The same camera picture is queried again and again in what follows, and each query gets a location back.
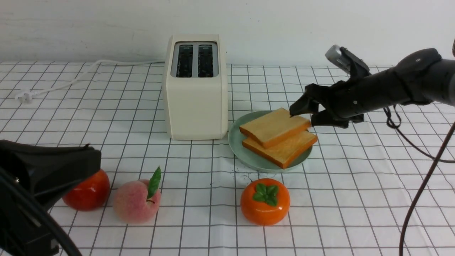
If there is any pink peach with leaf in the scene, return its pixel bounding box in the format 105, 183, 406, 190
113, 166, 161, 225

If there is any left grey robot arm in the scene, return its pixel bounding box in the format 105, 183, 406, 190
0, 140, 101, 256

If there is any toasted bread slice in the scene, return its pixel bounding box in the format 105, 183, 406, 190
242, 131, 317, 170
239, 108, 311, 148

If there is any orange persimmon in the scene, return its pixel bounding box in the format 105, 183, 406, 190
240, 178, 290, 226

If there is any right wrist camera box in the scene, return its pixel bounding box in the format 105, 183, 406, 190
325, 45, 350, 74

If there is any mint green plate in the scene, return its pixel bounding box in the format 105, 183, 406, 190
227, 111, 313, 173

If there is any white power cord with plug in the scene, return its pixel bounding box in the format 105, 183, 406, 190
16, 60, 165, 104

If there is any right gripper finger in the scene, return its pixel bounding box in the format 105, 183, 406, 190
311, 110, 349, 129
289, 94, 320, 117

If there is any red apple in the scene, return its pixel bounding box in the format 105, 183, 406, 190
62, 170, 110, 211

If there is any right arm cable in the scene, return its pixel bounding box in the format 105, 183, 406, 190
383, 37, 455, 256

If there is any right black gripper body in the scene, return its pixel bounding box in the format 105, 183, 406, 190
305, 47, 371, 123

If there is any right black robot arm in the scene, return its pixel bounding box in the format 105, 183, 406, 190
289, 45, 455, 129

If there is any cream two-slot toaster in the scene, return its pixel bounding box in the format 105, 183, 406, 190
161, 34, 229, 140

